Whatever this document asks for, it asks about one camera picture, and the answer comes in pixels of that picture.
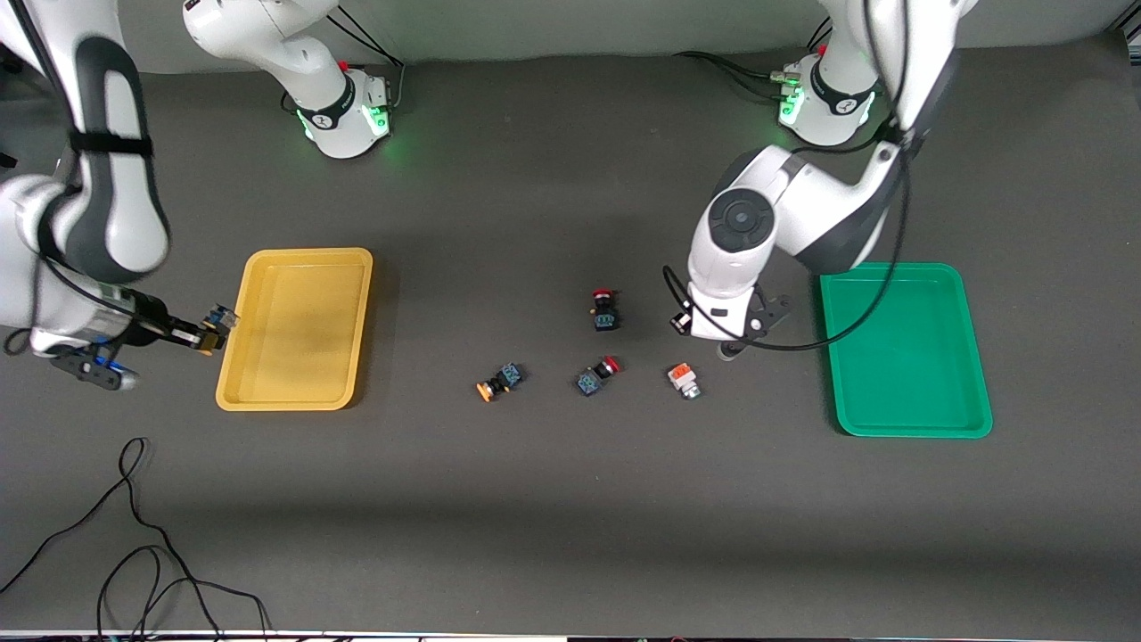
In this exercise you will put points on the red-capped push button switch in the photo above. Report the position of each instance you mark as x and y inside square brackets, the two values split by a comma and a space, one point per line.
[590, 382]
[604, 316]

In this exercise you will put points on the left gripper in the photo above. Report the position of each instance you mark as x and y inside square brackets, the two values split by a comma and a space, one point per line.
[684, 326]

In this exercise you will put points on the green plastic tray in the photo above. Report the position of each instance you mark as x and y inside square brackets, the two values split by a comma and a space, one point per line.
[918, 374]

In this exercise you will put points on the yellow-capped push button switch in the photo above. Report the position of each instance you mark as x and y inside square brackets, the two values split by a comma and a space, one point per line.
[225, 316]
[504, 379]

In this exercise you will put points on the white and orange button switch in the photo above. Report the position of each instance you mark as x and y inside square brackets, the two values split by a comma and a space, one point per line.
[683, 379]
[681, 323]

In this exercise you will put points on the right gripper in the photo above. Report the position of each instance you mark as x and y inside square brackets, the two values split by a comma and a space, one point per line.
[151, 325]

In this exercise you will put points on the yellow plastic tray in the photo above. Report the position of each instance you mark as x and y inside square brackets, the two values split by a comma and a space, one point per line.
[294, 357]

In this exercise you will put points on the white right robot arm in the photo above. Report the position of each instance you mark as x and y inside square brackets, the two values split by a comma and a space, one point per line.
[116, 134]

